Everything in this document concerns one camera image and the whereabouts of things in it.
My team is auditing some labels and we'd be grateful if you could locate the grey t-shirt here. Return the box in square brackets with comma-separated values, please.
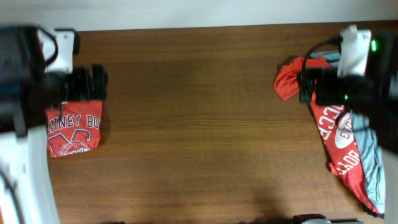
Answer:
[309, 50, 386, 215]

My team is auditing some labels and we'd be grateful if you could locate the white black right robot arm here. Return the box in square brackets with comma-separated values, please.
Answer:
[296, 26, 397, 215]

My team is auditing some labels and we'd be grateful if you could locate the red printed t-shirt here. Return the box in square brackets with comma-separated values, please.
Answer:
[274, 57, 383, 214]

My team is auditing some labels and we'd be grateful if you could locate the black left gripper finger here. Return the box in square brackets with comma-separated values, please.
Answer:
[92, 64, 108, 100]
[76, 67, 93, 101]

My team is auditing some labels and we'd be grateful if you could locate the orange red t-shirt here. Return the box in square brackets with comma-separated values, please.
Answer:
[45, 100, 103, 157]

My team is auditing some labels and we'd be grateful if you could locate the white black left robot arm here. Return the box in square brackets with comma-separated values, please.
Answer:
[1, 24, 108, 223]

